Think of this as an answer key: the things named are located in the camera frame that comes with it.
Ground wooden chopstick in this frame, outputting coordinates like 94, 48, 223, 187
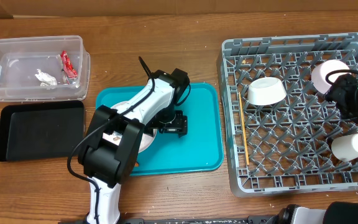
237, 92, 250, 166

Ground white bowl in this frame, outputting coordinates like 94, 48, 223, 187
247, 77, 287, 106

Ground red snack wrapper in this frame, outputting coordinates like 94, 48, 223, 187
60, 50, 78, 84

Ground foil ball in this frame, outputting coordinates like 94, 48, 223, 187
35, 69, 58, 86

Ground pink small bowl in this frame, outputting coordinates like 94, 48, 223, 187
311, 60, 349, 94

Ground white paper cup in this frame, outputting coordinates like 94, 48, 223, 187
331, 133, 358, 162

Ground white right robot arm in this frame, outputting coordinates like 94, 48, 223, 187
267, 69, 358, 224

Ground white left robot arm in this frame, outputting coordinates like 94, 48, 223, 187
67, 61, 191, 223

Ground pink plate with food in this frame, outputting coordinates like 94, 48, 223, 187
103, 101, 157, 153

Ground teal serving tray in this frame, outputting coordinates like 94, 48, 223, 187
95, 82, 224, 177

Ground grey dish rack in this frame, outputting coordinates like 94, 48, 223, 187
218, 32, 358, 197

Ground black tray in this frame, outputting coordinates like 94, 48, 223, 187
0, 100, 85, 162

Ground clear plastic bin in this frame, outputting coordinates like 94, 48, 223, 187
0, 35, 91, 101

